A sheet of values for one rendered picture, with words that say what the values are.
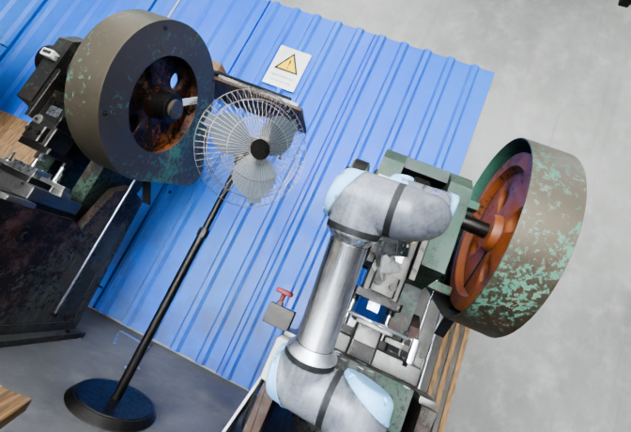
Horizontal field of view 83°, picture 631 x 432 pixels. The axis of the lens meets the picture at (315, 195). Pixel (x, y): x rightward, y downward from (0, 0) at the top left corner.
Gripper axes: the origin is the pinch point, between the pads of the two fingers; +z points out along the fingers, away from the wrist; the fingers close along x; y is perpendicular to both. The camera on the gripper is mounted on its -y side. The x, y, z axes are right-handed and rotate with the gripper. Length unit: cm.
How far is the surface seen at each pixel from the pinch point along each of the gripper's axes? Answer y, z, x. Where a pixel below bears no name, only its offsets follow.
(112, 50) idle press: -90, -68, -79
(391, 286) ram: -7.3, 5.7, 15.9
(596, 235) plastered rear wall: 8, -34, 229
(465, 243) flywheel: -13, -14, 78
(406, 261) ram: -8.3, -4.2, 24.5
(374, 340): -3.4, 23.7, 6.0
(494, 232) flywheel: 12, -22, 52
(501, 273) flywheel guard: 28.1, -8.5, 25.4
